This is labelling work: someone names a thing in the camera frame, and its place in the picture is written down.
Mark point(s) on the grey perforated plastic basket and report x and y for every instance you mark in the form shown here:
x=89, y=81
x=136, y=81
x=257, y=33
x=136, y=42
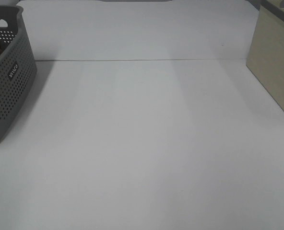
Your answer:
x=17, y=66

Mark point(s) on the beige fabric storage box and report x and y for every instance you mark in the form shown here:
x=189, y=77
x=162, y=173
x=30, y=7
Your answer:
x=266, y=54

